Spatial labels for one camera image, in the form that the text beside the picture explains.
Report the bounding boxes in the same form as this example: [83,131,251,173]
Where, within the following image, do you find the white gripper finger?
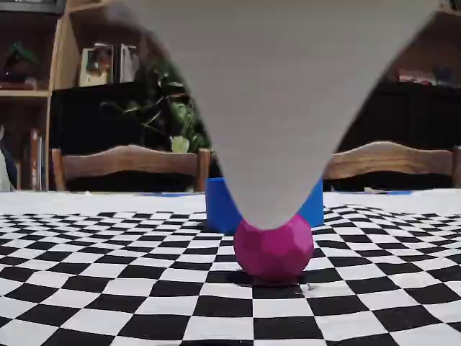
[106,0,444,231]

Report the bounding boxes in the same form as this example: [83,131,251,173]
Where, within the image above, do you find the pink faceted ball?
[233,213,314,283]

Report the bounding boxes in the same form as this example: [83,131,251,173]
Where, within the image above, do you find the blue round box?
[205,176,324,235]

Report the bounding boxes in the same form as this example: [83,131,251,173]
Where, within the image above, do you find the colourful cardboard box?
[81,45,111,87]

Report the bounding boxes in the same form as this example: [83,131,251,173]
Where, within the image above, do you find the green houseplant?
[99,59,212,154]

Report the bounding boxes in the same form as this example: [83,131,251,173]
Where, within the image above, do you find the wooden chair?
[322,141,461,192]
[51,143,212,192]

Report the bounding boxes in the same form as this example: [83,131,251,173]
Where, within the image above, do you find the white books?
[111,43,140,83]

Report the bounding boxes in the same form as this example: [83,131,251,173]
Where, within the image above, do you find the dark low cabinet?
[50,81,461,192]

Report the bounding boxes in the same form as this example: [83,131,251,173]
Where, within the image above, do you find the black white checkered mat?
[0,190,461,346]

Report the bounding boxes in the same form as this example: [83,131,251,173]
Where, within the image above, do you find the wooden bookshelf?
[0,0,82,192]

